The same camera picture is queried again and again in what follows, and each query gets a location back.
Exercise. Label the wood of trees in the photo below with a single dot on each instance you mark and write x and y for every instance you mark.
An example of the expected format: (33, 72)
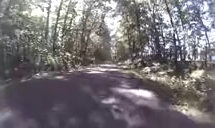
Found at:
(61, 33)

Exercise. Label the dark forest path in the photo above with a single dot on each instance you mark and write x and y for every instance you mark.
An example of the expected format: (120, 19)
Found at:
(91, 100)

